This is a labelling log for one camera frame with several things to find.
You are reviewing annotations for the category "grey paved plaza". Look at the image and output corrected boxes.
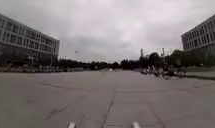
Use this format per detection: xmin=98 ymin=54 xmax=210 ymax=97
xmin=0 ymin=69 xmax=215 ymax=128

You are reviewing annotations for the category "group of parked bicycles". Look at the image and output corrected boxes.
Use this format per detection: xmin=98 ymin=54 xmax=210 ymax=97
xmin=140 ymin=64 xmax=188 ymax=80

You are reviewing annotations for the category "robot's own part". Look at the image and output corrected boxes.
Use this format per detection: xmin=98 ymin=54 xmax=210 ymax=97
xmin=132 ymin=121 xmax=142 ymax=128
xmin=67 ymin=121 xmax=77 ymax=128

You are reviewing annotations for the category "row of trees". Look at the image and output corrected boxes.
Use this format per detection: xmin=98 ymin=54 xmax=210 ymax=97
xmin=56 ymin=49 xmax=215 ymax=71

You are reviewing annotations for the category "row of parked bicycles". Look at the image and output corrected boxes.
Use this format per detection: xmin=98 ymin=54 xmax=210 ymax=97
xmin=0 ymin=63 xmax=84 ymax=74

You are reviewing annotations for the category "long grey building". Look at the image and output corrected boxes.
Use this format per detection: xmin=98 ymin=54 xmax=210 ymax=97
xmin=0 ymin=11 xmax=61 ymax=68

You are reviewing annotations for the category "grass strip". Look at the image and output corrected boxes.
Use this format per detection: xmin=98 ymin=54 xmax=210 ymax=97
xmin=184 ymin=67 xmax=215 ymax=81

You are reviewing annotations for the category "grey building with windows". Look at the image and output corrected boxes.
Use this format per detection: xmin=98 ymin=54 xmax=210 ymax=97
xmin=180 ymin=11 xmax=215 ymax=56

